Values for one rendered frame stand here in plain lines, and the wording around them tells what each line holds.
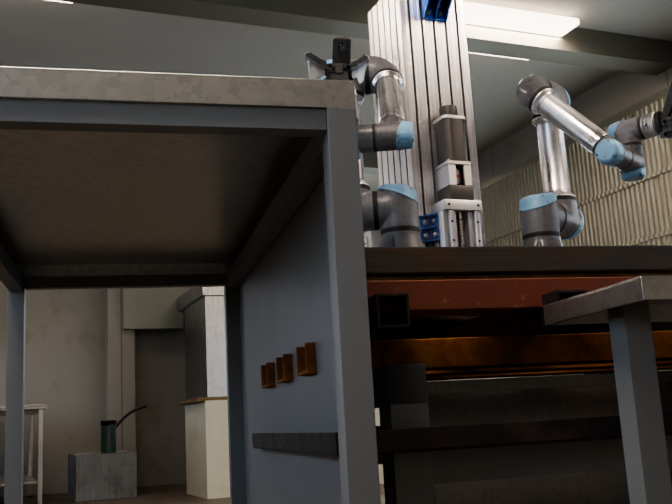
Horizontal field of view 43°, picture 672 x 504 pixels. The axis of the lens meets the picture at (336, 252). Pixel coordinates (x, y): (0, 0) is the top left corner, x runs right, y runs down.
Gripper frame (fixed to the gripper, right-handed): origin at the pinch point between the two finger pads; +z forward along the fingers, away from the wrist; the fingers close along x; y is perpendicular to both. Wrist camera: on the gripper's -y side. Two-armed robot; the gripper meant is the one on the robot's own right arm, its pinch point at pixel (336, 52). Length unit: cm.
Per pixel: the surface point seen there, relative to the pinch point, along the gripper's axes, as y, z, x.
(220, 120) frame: 48, 86, 6
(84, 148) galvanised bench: 46, 62, 33
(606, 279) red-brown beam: 59, 50, -53
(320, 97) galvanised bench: 43, 82, -7
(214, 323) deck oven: 4, -689, 175
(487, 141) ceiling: -187, -622, -90
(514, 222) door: -104, -607, -118
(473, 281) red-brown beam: 62, 57, -31
